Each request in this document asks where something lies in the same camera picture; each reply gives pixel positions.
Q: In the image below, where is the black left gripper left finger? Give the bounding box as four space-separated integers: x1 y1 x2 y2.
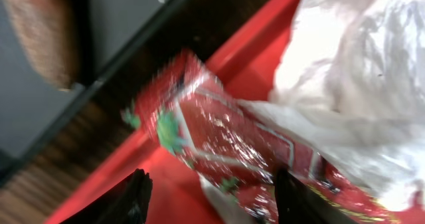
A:
61 169 153 224

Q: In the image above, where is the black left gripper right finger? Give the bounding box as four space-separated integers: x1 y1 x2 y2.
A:
274 169 356 224

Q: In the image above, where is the red snack wrapper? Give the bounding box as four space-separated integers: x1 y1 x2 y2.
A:
122 51 397 223

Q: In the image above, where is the white paper napkin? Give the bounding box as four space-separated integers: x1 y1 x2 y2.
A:
199 0 425 224

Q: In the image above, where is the red plastic tray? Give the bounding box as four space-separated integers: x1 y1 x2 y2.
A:
42 0 425 224

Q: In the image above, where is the black plastic bin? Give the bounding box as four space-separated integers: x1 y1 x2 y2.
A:
1 0 190 184

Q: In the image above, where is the brown carrot piece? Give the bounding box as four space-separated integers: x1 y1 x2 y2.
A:
3 0 80 90

